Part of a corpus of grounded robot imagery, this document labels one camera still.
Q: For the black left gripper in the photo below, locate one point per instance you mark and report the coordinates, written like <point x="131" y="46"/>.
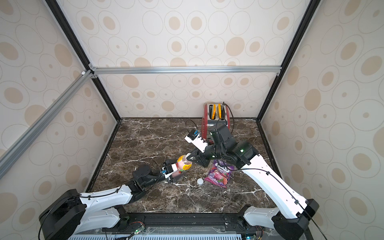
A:
<point x="173" y="180"/>

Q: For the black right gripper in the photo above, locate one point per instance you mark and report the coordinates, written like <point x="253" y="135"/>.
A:
<point x="202" y="156"/>

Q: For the clear pink drink bottle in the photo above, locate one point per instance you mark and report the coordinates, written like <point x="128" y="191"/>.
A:
<point x="182" y="164"/>

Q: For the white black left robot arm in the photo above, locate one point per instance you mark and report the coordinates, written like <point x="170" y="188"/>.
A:
<point x="75" y="212"/>

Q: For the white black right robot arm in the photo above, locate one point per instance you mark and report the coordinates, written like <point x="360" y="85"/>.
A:
<point x="292" y="214"/>

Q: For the purple candy bag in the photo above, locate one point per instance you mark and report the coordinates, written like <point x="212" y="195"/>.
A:
<point x="219" y="174"/>

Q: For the red and steel toaster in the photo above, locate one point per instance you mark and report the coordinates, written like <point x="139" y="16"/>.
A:
<point x="207" y="122"/>

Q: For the yellow toy toast slice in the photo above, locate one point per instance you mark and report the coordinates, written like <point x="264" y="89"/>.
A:
<point x="212" y="111"/>
<point x="221" y="111"/>

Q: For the small lit circuit board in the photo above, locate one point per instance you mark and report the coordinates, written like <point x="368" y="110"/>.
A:
<point x="139" y="230"/>

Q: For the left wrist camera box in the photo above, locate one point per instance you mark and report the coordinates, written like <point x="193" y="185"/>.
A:
<point x="169" y="167"/>

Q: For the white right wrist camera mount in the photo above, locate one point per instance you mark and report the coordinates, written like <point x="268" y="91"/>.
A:
<point x="194" y="137"/>

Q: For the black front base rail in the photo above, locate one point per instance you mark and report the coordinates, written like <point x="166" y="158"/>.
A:
<point x="122" y="222"/>

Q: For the aluminium horizontal frame bar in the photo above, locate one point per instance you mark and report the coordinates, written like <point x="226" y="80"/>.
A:
<point x="185" y="70"/>

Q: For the aluminium diagonal frame bar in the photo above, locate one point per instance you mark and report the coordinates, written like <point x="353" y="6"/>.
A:
<point x="10" y="157"/>

